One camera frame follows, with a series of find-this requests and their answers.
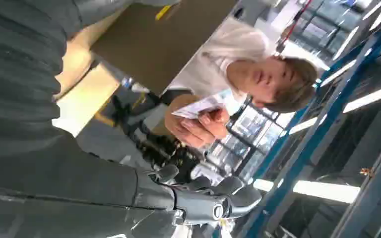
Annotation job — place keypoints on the person's right hand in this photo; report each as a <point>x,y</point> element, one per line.
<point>217,123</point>

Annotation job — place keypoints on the person's left hand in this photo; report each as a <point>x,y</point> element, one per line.
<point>193,133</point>

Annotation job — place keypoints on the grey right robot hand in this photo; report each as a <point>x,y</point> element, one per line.
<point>78,190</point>

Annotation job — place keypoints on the grey ribbed right robot arm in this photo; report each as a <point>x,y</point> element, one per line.
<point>16,72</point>

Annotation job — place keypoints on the black framed glass partition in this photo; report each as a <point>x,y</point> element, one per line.
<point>249,138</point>

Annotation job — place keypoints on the person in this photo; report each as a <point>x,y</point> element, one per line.
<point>233,46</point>

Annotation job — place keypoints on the blue steel beam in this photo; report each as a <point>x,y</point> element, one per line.
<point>312,131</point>

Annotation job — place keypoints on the pale wooden desk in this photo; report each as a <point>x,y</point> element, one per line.
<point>82,95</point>

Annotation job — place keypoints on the long ceiling light strip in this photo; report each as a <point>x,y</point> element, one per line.
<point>312,190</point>
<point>371,97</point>
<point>343,70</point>

